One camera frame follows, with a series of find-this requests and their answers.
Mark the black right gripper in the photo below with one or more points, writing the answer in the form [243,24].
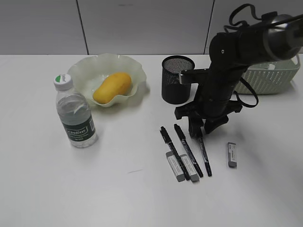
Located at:
[212,99]

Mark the black marker pen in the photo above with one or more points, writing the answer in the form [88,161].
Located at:
[188,150]
[204,155]
[172,148]

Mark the grey white eraser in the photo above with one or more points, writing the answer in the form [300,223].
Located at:
[174,165]
[190,168]
[232,158]

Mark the yellow mango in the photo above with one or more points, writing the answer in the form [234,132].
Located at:
[115,84]

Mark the clear water bottle green label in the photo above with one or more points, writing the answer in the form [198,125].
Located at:
[74,113]

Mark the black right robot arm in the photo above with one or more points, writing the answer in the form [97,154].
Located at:
[274,38]

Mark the black mesh pen holder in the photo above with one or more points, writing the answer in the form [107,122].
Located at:
[171,90]

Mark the pale green plastic basket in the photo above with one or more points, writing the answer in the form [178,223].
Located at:
[272,77]

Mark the frosted green wavy plate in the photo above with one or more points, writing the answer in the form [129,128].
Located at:
[89,73]

